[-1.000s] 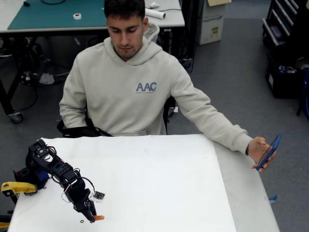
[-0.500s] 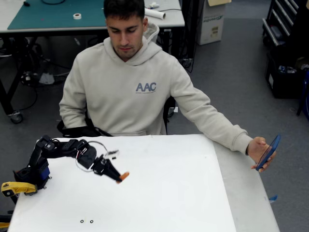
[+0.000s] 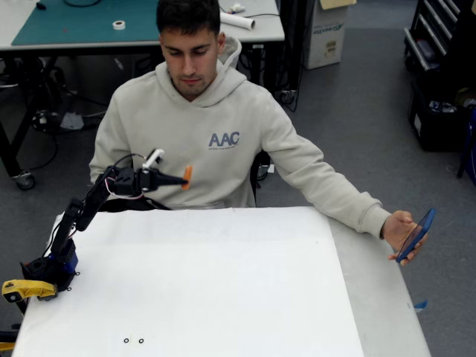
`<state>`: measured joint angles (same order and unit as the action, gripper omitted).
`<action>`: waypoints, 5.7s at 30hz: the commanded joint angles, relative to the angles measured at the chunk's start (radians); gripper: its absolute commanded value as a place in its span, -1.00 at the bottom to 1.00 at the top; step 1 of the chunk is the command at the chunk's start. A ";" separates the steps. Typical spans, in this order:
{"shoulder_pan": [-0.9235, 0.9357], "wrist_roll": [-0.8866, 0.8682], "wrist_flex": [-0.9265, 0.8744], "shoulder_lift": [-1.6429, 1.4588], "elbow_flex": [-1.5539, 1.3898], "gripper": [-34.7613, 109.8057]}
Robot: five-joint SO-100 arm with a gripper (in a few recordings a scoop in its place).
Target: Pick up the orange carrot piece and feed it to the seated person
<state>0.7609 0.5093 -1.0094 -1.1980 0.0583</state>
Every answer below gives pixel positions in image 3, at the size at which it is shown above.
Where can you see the white paper sheet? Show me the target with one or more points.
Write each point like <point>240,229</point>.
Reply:
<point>223,282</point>

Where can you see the white tape roll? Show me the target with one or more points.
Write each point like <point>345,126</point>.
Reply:
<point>119,25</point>

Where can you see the black caster wheel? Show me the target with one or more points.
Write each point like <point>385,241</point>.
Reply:
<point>26,181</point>

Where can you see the white cardboard box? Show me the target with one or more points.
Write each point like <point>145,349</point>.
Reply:
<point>325,37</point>

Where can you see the black tool cart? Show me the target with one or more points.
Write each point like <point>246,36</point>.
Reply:
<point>431,33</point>

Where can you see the black storage bin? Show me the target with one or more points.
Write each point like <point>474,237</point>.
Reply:
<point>435,130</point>

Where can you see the black chair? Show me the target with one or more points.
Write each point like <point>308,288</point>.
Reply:
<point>122,204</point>

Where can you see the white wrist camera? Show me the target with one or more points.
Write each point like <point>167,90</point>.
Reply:
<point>153,158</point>

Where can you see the person's left hand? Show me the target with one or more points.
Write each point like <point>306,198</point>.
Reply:
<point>398,230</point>

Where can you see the green cutting mat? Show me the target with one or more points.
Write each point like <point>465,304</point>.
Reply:
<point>85,26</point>

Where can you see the small orange snack stick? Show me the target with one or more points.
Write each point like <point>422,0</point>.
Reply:
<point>187,177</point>

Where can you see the left forearm in beige sleeve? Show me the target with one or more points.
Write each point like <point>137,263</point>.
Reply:
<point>353,208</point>

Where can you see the manila folder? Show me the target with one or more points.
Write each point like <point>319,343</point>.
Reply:
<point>338,3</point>

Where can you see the man in beige hoodie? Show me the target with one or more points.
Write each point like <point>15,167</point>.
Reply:
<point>193,122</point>

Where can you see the grey workbench with black legs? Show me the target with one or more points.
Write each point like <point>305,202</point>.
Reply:
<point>260,33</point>

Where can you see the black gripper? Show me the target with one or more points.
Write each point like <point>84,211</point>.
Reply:
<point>155,178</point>

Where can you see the yellow clamp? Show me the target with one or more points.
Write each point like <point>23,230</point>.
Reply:
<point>5,344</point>
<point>29,288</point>

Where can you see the blue smartphone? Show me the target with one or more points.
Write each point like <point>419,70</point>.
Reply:
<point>418,232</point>

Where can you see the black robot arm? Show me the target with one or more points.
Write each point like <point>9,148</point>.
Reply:
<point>70,219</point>

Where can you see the crumpled white tissue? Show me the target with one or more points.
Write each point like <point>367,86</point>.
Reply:
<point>236,7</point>

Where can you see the white paper roll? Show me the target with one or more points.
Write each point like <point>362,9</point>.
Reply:
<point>240,21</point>

